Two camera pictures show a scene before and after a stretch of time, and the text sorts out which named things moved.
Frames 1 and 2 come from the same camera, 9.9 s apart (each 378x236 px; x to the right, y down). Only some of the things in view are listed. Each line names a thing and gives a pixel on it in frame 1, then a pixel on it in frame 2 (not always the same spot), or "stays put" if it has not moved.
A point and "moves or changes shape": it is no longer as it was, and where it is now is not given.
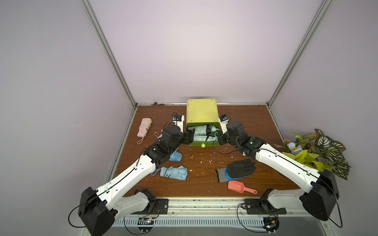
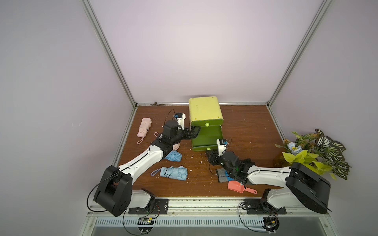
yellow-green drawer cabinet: x=202 y=115 moves or changes shape
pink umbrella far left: x=144 y=125 stays put
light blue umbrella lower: x=180 y=173 stays put
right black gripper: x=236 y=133 -> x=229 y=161
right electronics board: x=270 y=223 stays put
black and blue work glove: x=239 y=168 stays put
